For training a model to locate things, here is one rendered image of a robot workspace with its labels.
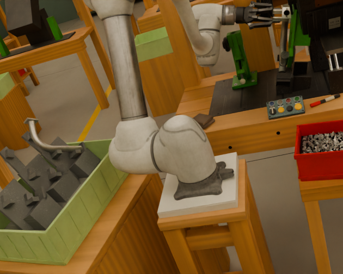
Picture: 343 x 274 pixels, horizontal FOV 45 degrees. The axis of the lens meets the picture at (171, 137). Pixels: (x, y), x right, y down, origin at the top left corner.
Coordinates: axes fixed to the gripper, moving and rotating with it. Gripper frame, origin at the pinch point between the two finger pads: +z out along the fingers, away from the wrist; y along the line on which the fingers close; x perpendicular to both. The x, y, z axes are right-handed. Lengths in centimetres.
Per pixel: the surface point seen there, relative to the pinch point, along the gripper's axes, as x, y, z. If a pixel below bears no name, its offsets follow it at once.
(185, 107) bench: 32, -36, -44
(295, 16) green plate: -11.5, -6.8, 5.1
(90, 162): 9, -72, -84
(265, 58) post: 38.5, -4.9, -4.3
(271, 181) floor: 116, -62, 6
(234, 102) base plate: 18.7, -36.2, -18.9
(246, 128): 1, -53, -12
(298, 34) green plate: -5.0, -11.7, 7.2
